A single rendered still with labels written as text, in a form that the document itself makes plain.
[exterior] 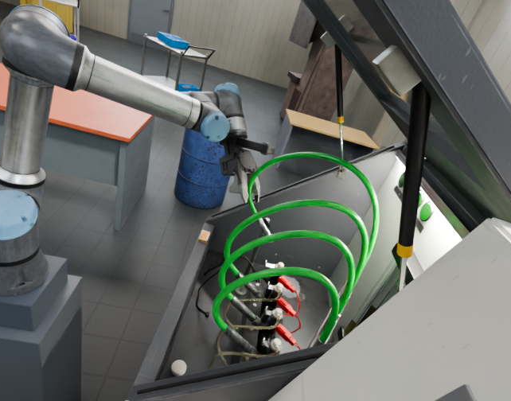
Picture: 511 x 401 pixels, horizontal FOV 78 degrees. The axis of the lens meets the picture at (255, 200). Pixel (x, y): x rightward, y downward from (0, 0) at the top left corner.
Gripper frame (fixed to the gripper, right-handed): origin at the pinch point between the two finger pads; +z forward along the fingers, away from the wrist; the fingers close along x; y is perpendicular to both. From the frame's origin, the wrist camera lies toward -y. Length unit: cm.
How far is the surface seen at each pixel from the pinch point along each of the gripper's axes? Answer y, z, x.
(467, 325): -50, 22, 39
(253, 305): 3.6, 29.9, 4.2
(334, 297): -28.8, 23.8, 21.6
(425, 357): -45, 25, 39
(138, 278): 136, 26, -48
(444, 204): -46.9, 11.5, -1.0
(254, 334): 0.0, 35.5, 10.5
